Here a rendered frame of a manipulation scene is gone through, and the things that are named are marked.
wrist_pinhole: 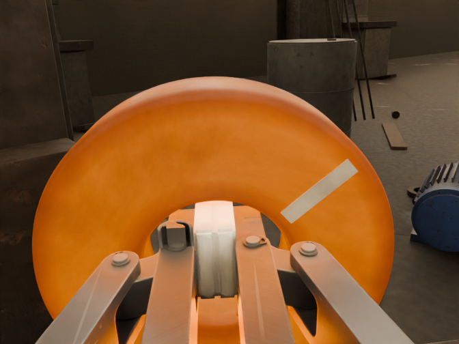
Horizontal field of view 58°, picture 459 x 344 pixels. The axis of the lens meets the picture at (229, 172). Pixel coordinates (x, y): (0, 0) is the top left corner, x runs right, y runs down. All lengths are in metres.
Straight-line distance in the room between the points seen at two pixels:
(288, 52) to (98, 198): 2.52
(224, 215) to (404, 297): 1.63
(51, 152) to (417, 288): 1.57
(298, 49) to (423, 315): 1.63
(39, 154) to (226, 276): 0.35
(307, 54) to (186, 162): 2.48
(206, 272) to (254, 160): 0.05
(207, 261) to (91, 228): 0.05
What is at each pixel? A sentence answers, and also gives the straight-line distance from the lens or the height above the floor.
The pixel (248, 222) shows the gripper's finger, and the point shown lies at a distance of 0.17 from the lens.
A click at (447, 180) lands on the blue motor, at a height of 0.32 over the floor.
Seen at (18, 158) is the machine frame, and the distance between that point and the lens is 0.47.
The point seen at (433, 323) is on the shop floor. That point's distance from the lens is 1.68.
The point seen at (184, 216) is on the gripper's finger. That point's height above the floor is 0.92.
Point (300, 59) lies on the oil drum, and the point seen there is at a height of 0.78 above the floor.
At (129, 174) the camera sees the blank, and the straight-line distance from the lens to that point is 0.16.
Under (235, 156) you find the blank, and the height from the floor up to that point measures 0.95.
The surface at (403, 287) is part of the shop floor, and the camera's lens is 1.82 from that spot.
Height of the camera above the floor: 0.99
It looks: 20 degrees down
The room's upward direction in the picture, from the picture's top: 2 degrees counter-clockwise
